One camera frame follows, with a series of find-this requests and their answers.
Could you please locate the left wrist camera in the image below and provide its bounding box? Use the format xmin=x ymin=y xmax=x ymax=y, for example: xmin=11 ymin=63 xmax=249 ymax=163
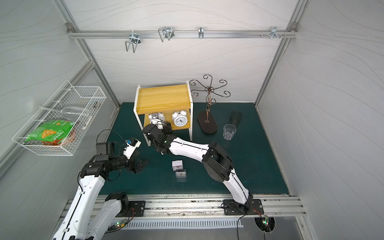
xmin=123 ymin=138 xmax=141 ymax=160

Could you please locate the black round floor device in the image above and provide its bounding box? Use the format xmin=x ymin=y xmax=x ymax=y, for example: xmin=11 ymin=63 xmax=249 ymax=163
xmin=254 ymin=216 xmax=276 ymax=233

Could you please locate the dark cup holder stand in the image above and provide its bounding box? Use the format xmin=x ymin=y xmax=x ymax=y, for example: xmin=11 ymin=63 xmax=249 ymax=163
xmin=189 ymin=74 xmax=231 ymax=135

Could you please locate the white square alarm clock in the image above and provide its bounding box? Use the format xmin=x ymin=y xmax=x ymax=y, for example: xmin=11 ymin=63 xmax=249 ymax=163
xmin=172 ymin=160 xmax=184 ymax=171

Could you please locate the white wire basket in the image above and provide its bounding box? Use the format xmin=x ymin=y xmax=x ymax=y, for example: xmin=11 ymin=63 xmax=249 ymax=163
xmin=12 ymin=81 xmax=106 ymax=156

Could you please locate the dark tinted glass cup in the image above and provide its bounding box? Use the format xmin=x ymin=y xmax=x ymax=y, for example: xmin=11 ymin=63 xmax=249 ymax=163
xmin=229 ymin=111 xmax=243 ymax=128

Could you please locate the metal double hook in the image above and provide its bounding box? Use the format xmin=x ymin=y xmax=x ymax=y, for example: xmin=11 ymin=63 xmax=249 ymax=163
xmin=158 ymin=27 xmax=175 ymax=42
xmin=125 ymin=31 xmax=141 ymax=53

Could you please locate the wooden two-tier white-frame shelf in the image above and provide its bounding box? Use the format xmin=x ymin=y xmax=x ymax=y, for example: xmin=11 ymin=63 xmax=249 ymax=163
xmin=133 ymin=81 xmax=193 ymax=140

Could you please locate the clear drinking glass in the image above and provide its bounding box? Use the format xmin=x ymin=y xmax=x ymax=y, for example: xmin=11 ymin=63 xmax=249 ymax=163
xmin=223 ymin=124 xmax=237 ymax=141

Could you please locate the green snack bag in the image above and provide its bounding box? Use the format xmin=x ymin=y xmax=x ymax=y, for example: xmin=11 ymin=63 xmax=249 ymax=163
xmin=25 ymin=120 xmax=75 ymax=143

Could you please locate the clear wine glass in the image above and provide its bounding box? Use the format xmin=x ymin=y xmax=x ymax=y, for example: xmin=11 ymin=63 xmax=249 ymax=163
xmin=39 ymin=106 xmax=90 ymax=122

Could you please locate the white twin-bell alarm clock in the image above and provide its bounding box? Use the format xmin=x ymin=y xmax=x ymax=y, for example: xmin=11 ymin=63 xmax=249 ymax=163
xmin=172 ymin=110 xmax=188 ymax=127

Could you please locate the metal bracket hook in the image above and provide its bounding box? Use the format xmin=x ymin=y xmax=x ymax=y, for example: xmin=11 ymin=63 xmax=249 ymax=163
xmin=260 ymin=27 xmax=287 ymax=39

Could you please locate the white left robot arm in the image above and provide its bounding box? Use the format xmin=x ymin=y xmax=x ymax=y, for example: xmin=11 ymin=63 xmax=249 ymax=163
xmin=53 ymin=138 xmax=148 ymax=240

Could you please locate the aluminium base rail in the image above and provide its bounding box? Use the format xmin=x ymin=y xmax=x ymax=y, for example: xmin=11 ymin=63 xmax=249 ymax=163
xmin=105 ymin=194 xmax=307 ymax=230

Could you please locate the metal single hook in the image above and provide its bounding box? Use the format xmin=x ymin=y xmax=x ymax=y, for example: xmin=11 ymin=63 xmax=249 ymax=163
xmin=198 ymin=27 xmax=204 ymax=39

